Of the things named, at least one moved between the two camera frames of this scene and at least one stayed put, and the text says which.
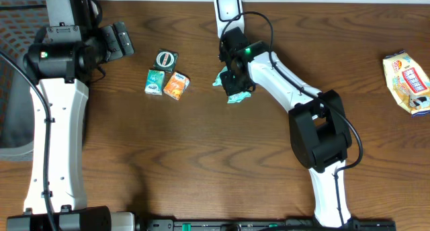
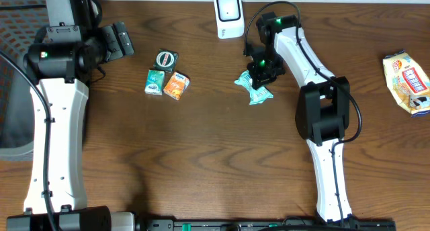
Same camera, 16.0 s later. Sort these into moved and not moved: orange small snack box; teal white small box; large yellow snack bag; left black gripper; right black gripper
Moved: right black gripper
Not moved: orange small snack box; teal white small box; left black gripper; large yellow snack bag
